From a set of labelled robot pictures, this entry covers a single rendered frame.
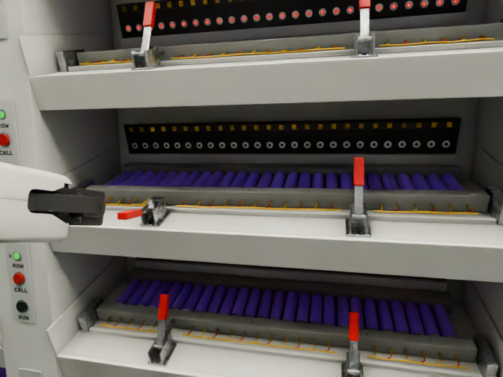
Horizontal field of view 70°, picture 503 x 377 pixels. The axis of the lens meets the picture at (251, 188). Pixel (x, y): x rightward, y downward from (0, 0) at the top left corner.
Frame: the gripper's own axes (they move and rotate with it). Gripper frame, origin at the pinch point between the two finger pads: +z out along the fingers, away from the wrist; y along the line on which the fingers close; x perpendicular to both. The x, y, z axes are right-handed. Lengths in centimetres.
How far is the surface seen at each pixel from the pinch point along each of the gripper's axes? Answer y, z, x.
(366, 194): 27.5, 20.4, 3.8
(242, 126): 8.6, 27.4, 15.1
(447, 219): 36.7, 19.1, 0.8
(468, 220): 39.0, 19.1, 0.9
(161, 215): 0.6, 16.7, -0.1
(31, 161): -17.1, 12.6, 6.4
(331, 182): 23.0, 24.5, 5.7
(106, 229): -6.3, 14.9, -2.3
